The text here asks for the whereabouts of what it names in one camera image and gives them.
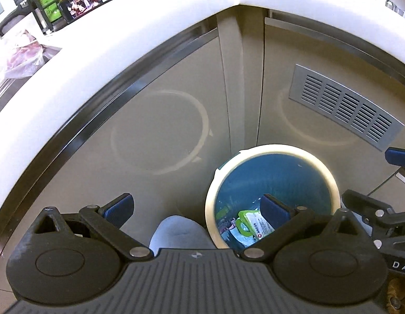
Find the green white snack wrapper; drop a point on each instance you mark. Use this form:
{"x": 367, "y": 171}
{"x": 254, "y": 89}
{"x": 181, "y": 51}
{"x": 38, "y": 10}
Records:
{"x": 250, "y": 227}

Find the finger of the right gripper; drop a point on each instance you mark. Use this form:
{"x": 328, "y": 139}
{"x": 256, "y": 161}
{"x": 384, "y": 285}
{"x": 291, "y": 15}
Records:
{"x": 395, "y": 156}

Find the grey trouser knee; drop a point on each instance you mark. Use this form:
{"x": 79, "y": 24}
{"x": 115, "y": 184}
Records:
{"x": 178, "y": 232}

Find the smartphone showing video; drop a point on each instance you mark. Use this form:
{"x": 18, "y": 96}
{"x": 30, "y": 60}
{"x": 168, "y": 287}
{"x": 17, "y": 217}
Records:
{"x": 72, "y": 10}

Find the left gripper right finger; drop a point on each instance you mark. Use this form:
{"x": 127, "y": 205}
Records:
{"x": 288, "y": 223}

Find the blue trash bin cream rim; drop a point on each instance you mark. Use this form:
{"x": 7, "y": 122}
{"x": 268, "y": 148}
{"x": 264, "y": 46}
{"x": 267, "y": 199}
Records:
{"x": 292, "y": 175}

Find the pink plastic bag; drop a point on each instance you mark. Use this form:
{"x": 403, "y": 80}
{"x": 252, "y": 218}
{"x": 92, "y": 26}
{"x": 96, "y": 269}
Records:
{"x": 28, "y": 57}

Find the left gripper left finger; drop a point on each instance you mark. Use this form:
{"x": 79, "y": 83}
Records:
{"x": 105, "y": 224}

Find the cabinet door vent grille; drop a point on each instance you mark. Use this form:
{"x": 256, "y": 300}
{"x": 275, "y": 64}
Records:
{"x": 345, "y": 107}

